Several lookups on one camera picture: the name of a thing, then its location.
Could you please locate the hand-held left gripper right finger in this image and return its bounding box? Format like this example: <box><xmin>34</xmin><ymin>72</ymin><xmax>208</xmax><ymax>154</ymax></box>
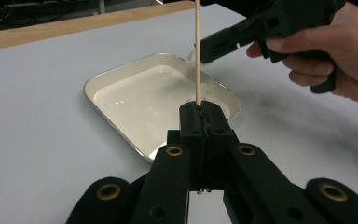
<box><xmin>202</xmin><ymin>100</ymin><xmax>240</xmax><ymax>191</ymax></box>

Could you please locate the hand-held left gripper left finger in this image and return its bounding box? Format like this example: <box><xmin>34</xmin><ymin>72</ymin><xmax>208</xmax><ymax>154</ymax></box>
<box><xmin>167</xmin><ymin>102</ymin><xmax>207</xmax><ymax>191</ymax></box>

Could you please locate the thin wooden skewer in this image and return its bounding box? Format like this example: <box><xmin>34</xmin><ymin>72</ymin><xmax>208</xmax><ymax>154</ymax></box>
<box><xmin>194</xmin><ymin>0</ymin><xmax>203</xmax><ymax>195</ymax></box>

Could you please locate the white rectangular tray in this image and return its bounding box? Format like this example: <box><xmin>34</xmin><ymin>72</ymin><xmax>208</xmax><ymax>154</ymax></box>
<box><xmin>82</xmin><ymin>51</ymin><xmax>242</xmax><ymax>163</ymax></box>

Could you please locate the white table mat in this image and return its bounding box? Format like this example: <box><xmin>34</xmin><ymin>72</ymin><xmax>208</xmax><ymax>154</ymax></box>
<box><xmin>0</xmin><ymin>3</ymin><xmax>358</xmax><ymax>224</ymax></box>

